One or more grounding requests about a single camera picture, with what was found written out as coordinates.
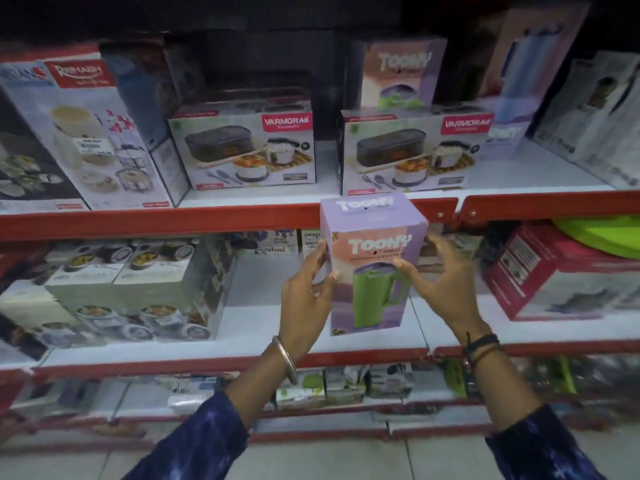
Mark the person's left hand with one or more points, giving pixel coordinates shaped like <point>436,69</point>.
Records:
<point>300,309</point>

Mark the person's right hand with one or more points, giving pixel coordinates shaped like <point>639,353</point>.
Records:
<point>450,294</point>

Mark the person's right thumb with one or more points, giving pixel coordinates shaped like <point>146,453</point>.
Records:
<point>407,271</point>

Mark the person's left thumb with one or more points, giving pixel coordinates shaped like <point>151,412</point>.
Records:
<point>331,287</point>

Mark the purple tumbler box green jug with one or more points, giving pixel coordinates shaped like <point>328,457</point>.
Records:
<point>375,234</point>

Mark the person's right forearm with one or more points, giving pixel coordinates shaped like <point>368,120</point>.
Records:
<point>510,409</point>

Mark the person's left forearm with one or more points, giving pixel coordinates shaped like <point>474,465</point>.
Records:
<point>235,414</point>

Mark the small white printed box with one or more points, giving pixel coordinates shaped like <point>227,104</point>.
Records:
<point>272,243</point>
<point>311,243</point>

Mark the silver bangle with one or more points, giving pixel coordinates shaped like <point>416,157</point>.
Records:
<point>286,357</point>

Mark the small grey printed box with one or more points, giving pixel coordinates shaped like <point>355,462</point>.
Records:
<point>390,380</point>
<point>344,385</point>

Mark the black wrist threads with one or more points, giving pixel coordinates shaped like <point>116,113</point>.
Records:
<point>480,345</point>

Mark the small green and white box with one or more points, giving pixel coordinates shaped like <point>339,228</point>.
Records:
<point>300,392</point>

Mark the green plastic utensil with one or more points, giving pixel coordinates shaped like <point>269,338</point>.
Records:
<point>455,377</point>

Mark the lunch box set carton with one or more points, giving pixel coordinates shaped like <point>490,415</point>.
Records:
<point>415,154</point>
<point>240,144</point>

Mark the red and white carton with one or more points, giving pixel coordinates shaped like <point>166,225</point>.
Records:
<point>550,284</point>

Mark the red and white shelf rack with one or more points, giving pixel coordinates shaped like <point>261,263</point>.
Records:
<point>200,219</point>

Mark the white and blue flat box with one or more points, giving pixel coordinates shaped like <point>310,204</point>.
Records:
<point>192,394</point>

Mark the pale green container set carton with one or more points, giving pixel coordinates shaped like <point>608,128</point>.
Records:
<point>145,289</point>

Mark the green plastic lid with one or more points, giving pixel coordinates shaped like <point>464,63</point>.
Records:
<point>605,234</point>

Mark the tall purple bottle box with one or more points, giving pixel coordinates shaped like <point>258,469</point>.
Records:
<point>530,69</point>

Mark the row of white cartons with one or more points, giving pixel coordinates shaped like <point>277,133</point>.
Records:
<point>590,114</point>

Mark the dark blue carton box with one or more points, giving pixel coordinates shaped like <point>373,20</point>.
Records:
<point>150,94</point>

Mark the white tiffin carrier carton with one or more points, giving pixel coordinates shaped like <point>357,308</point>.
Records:
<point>85,134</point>

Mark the white steel bowl set carton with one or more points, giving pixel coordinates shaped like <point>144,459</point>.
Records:
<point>25,314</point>

